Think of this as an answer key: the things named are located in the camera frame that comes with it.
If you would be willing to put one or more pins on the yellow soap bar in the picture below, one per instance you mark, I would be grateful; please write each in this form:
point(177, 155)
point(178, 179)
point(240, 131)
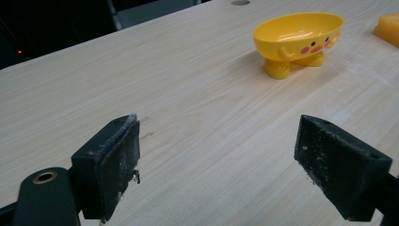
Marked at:
point(388, 29)

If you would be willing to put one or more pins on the dark metal stand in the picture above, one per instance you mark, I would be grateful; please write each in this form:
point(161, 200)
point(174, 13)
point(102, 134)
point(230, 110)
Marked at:
point(113, 14)

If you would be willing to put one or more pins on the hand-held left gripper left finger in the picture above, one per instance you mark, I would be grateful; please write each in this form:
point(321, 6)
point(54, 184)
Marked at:
point(105, 169)

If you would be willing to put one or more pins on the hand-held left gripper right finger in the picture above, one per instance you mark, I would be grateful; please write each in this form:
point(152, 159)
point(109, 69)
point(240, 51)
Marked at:
point(338, 169)

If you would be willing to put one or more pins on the yellow duck soap dish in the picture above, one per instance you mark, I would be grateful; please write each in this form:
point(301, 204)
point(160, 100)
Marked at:
point(295, 40)

